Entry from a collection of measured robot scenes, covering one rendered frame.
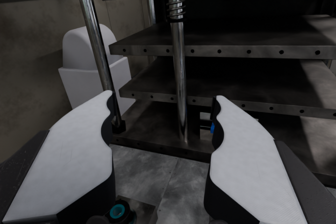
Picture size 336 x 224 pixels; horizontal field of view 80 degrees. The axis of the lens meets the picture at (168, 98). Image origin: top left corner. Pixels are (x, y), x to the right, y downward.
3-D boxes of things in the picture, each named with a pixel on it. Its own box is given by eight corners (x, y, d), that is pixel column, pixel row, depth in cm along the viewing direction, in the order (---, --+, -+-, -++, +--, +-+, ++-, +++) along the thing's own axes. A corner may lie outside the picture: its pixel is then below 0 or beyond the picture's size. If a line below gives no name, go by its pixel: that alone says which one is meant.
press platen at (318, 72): (361, 122, 79) (366, 111, 76) (119, 97, 116) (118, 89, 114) (314, 61, 139) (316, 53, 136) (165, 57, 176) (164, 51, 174)
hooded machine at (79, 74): (76, 128, 268) (39, 31, 209) (104, 107, 310) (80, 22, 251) (115, 139, 240) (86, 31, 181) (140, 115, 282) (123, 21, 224)
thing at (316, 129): (380, 195, 80) (386, 185, 77) (105, 141, 124) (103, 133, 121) (321, 96, 148) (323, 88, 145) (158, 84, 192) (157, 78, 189)
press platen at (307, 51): (389, 60, 67) (396, 45, 64) (110, 54, 104) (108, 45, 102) (324, 22, 127) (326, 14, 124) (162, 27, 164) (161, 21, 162)
